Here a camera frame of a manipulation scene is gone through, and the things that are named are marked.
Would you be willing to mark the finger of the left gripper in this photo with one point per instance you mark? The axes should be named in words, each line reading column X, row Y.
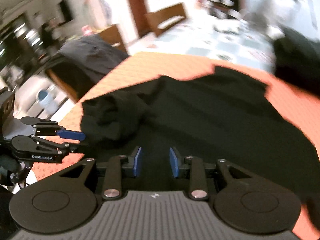
column 41, row 150
column 45, row 127

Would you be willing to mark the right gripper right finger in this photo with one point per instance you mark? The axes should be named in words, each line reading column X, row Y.
column 194, row 170

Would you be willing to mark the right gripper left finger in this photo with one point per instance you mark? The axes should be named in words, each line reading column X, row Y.
column 119, row 167

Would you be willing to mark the black sweater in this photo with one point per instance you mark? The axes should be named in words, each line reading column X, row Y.
column 223, row 115

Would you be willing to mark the folded black clothes stack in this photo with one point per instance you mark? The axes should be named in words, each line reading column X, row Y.
column 297, row 60

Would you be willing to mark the blue white bucket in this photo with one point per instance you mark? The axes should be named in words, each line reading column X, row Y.
column 47, row 102

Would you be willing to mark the dark grey jacket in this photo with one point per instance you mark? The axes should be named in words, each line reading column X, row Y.
column 87, row 57

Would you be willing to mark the wooden chair with jacket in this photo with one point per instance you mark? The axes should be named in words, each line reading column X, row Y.
column 110, row 40

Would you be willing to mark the orange patterned table mat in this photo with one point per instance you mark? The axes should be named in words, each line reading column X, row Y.
column 294, row 104

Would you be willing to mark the colourful hula hoop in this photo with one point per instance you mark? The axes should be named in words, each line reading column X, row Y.
column 97, row 14

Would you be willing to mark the checkered tablecloth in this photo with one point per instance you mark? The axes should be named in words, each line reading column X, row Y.
column 231, row 40

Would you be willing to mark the wooden chair far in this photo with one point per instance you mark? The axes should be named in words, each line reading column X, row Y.
column 164, row 19

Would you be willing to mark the brown wooden door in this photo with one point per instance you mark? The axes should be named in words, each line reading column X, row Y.
column 139, row 11

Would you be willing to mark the plastic covered appliance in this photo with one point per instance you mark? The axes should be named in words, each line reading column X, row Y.
column 272, row 17

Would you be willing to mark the wall mounted television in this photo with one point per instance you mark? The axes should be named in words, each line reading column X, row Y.
column 66, row 12

